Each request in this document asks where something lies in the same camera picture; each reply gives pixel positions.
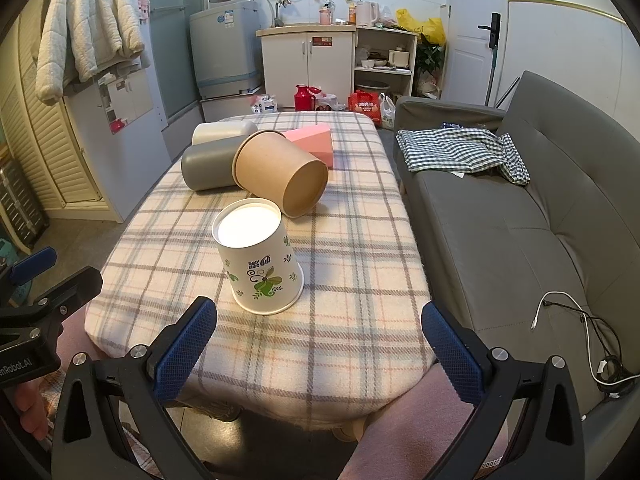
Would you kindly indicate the blue and white box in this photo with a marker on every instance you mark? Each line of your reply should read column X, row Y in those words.
column 262, row 105

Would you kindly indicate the cream louvred closet door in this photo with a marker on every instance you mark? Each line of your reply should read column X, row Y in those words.
column 45, row 150

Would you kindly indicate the white plastic bag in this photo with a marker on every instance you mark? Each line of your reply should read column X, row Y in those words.
column 388, row 114

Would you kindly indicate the white floral paper cup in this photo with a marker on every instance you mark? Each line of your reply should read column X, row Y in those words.
column 260, row 270

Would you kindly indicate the green potted plant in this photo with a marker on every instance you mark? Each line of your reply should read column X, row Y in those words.
column 430, row 56

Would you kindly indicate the white cupboard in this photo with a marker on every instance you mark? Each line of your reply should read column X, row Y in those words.
column 135, row 160

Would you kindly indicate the plaid blanket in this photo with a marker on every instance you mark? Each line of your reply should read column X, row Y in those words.
column 350, row 270

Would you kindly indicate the red shopping bag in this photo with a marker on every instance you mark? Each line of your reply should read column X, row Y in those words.
column 364, row 105

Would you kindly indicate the white open shelf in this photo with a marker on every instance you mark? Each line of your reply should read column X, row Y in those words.
column 382, row 71

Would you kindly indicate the white plastic cup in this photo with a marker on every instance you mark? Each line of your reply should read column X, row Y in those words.
column 220, row 132

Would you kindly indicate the pink box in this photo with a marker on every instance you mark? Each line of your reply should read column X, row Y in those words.
column 315, row 142

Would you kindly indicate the green checked cloth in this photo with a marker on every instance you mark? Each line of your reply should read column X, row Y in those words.
column 450, row 150

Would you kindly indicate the grey washing machine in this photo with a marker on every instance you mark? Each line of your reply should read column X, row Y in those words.
column 225, row 50

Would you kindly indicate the yellow plastic bag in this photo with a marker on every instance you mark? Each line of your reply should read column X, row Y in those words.
column 425, row 27

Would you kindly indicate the orange bottle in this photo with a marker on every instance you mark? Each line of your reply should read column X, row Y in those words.
column 352, row 14

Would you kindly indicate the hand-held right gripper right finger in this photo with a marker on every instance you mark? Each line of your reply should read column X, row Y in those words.
column 452, row 355

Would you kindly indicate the red thermos jug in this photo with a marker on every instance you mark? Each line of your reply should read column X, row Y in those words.
column 302, row 99

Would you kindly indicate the white door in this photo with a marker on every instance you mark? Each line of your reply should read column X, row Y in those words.
column 470, row 60

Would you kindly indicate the white electric kettle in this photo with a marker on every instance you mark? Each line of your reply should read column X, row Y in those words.
column 367, row 14

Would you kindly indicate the white sink cabinet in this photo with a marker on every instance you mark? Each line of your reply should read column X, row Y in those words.
column 300, row 65

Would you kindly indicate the person's left hand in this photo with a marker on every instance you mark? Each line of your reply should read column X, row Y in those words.
column 31, row 410

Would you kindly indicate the brown kraft paper cup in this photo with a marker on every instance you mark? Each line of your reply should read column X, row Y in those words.
column 270, row 165

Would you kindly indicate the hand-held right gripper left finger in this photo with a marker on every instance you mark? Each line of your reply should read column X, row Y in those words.
column 184, row 347

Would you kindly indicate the dark ribbed suitcase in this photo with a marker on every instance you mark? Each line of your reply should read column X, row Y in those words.
column 20, row 210

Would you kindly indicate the person's pink trouser leg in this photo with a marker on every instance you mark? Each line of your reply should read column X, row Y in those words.
column 415, row 430

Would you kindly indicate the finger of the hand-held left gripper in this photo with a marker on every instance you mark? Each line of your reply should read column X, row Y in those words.
column 35, row 262
column 75, row 287

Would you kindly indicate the metal faucet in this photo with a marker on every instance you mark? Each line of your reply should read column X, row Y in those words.
column 281, row 7

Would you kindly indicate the grey sofa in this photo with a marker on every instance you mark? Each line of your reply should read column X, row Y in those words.
column 500, row 240

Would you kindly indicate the white base drawer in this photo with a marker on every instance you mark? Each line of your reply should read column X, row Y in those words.
column 225, row 107

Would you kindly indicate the grey plastic cup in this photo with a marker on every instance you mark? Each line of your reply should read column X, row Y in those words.
column 207, row 165

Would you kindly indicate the white padded jacket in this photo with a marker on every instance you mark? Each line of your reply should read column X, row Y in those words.
column 85, row 25

